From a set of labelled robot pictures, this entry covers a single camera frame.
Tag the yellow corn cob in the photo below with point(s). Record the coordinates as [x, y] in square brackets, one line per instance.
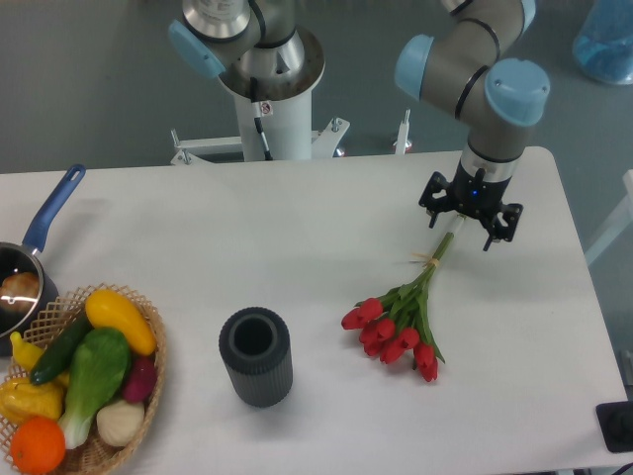
[21, 400]

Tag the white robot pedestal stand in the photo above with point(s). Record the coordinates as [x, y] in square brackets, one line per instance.
[272, 92]

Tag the dark green cucumber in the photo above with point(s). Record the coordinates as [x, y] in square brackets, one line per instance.
[58, 355]

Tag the white frame at right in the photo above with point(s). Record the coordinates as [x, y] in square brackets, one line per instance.
[618, 220]

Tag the dark grey ribbed vase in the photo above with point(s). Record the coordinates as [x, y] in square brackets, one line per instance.
[255, 347]

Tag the brown bread roll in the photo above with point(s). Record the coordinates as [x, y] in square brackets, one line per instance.
[19, 292]

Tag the black device at edge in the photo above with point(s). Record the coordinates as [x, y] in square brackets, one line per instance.
[615, 421]

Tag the white garlic bulb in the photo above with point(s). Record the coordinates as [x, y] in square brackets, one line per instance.
[118, 423]

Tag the blue translucent container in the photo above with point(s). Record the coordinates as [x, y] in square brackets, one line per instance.
[603, 46]

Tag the orange fruit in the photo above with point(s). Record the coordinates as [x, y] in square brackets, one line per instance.
[38, 446]

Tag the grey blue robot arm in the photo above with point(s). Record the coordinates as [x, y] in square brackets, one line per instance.
[465, 74]

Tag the woven wicker basket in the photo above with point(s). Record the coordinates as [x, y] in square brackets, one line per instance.
[95, 456]

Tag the red tulip bouquet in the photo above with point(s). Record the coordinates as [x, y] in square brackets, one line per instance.
[397, 322]

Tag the blue handled saucepan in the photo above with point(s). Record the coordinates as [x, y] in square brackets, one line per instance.
[25, 257]

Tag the green bok choy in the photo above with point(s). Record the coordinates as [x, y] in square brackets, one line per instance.
[97, 370]

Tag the yellow squash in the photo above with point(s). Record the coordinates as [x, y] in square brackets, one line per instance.
[106, 308]

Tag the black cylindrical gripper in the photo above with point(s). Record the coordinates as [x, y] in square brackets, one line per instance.
[472, 195]

